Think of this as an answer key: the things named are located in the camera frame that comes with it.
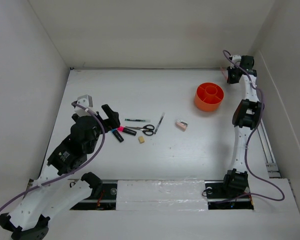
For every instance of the tan eraser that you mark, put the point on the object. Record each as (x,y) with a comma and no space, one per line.
(141,139)

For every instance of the pink pencil sharpener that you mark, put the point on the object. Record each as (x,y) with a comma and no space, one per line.
(182,125)

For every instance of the aluminium rail right side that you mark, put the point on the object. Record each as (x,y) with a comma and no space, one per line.
(254,146)

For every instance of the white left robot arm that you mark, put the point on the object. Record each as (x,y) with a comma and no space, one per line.
(31,219)

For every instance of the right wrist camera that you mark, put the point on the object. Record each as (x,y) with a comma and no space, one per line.
(235,60)

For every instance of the black handled scissors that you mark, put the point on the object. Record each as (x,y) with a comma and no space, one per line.
(148,129)

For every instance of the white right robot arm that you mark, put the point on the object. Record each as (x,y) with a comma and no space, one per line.
(245,119)

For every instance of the green gel pen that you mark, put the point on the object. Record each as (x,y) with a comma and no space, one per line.
(137,120)

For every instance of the pink capped black highlighter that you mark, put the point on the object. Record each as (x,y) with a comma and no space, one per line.
(127,131)

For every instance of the front metal rail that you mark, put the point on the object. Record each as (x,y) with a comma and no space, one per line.
(148,195)

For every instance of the red translucent highlighter pen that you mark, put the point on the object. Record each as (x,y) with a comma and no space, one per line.
(224,74)

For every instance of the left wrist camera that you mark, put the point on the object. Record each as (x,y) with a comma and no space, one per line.
(82,103)

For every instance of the black gel pen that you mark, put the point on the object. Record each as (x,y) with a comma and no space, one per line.
(159,123)

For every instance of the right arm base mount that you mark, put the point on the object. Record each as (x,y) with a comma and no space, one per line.
(229,193)

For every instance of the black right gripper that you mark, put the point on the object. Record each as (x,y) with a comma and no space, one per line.
(230,80)

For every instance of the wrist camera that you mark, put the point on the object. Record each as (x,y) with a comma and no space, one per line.
(235,60)
(82,103)

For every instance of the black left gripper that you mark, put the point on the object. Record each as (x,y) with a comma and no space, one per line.
(112,122)

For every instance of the orange round compartment container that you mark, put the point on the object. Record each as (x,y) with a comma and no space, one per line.
(208,97)

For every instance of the blue capped black highlighter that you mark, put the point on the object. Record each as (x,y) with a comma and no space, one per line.
(117,135)

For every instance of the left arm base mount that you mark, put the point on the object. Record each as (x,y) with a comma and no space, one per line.
(103,195)

